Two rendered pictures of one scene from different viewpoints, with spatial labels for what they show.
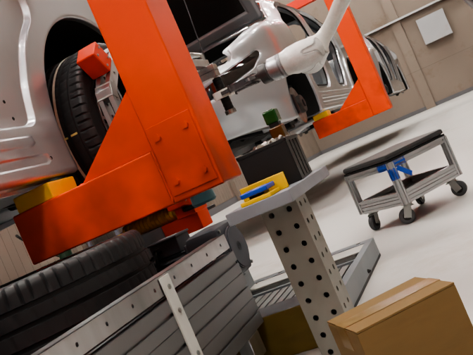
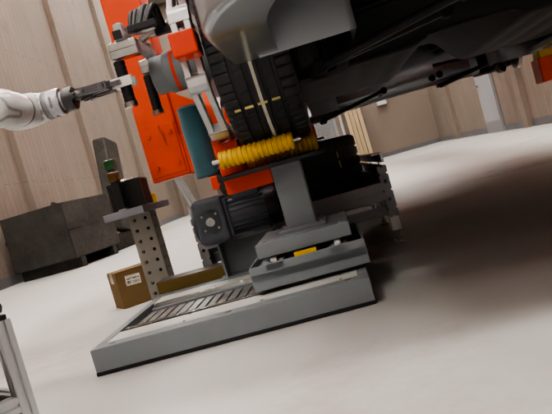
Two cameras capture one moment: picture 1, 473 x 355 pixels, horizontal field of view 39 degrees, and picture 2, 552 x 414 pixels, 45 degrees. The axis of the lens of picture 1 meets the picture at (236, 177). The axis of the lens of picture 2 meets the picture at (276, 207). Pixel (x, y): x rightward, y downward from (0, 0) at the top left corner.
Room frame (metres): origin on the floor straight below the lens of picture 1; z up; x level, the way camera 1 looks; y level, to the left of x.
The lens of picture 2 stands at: (4.69, -0.30, 0.42)
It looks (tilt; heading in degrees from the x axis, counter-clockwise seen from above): 3 degrees down; 165
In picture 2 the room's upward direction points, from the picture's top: 16 degrees counter-clockwise
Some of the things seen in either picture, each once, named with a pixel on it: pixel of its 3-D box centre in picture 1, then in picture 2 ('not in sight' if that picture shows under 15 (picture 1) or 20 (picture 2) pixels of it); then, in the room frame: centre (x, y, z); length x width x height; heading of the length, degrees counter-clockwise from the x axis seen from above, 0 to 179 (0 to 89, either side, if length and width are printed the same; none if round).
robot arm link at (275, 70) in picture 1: (276, 67); (56, 103); (2.48, -0.30, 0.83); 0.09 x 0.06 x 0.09; 159
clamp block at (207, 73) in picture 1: (206, 74); (124, 48); (2.57, -0.05, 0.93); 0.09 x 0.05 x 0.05; 69
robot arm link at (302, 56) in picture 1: (303, 55); (22, 112); (2.45, -0.40, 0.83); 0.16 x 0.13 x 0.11; 69
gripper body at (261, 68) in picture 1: (259, 76); (77, 96); (2.50, -0.23, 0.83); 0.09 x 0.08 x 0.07; 69
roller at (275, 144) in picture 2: not in sight; (256, 150); (2.63, 0.25, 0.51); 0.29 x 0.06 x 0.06; 69
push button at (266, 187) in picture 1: (258, 191); not in sight; (1.59, -0.03, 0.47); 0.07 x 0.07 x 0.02; 69
